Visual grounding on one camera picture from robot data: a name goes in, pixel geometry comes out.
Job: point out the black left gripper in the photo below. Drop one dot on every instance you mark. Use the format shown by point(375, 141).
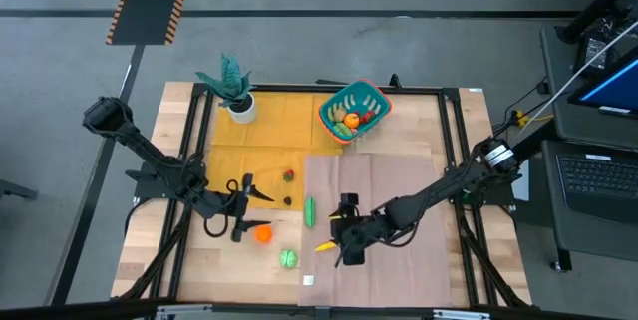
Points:
point(244, 205)

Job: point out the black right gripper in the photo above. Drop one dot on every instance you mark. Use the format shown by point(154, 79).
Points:
point(356, 232)

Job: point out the smooth toy orange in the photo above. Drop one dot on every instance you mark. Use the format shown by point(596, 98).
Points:
point(263, 233)

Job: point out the red toy strawberry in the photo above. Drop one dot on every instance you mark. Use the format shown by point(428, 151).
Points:
point(288, 176)

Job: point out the light green toy leaf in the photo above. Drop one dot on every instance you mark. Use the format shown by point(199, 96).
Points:
point(343, 130)

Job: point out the ribbed orange toy pumpkin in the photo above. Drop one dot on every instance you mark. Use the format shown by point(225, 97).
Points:
point(351, 120)

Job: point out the red toy apple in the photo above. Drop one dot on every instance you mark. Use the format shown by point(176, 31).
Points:
point(370, 115)

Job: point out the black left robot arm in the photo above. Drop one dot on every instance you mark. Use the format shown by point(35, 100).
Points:
point(149, 153)

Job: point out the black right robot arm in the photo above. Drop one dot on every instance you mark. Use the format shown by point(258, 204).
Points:
point(438, 190)

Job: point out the dark toy blackberry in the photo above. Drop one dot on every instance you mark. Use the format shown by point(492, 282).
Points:
point(287, 201)

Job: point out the yellow toy banana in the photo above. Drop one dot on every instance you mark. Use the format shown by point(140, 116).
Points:
point(325, 246)

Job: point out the green toy cabbage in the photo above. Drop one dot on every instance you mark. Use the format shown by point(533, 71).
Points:
point(288, 258)

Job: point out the pale pink cloth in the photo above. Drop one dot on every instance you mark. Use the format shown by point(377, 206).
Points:
point(409, 270)

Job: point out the white cloth label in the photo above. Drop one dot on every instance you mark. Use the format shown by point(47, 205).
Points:
point(308, 280)

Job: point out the yellow cloth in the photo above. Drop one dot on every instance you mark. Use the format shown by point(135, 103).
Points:
point(279, 125)

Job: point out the teal basket orange rim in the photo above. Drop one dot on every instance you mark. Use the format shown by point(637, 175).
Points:
point(326, 115)

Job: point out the artificial plant white pot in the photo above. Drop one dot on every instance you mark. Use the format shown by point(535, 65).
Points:
point(231, 86)

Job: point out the black overhead crossbar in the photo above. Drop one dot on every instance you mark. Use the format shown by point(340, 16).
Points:
point(75, 312)

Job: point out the black striped-edge floor mat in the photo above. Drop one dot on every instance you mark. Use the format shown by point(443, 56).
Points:
point(149, 11)

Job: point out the grey furniture leg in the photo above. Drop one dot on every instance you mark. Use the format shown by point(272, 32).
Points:
point(15, 190)

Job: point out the black desk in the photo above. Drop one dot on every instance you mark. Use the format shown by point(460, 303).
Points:
point(553, 86)

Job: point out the black laptop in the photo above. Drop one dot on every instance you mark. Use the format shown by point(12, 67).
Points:
point(598, 175)

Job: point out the computer monitor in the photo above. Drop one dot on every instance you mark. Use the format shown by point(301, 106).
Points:
point(613, 86)

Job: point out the black power adapter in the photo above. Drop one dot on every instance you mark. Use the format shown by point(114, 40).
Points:
point(593, 46)

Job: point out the black metal stand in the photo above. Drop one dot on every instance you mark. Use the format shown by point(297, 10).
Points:
point(593, 9)

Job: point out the black aluminium table frame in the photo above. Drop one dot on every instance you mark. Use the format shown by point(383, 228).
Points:
point(279, 88)

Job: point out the silver bracket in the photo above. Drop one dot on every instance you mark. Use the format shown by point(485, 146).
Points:
point(461, 315)

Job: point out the black bracket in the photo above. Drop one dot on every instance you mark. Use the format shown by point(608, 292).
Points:
point(395, 81)

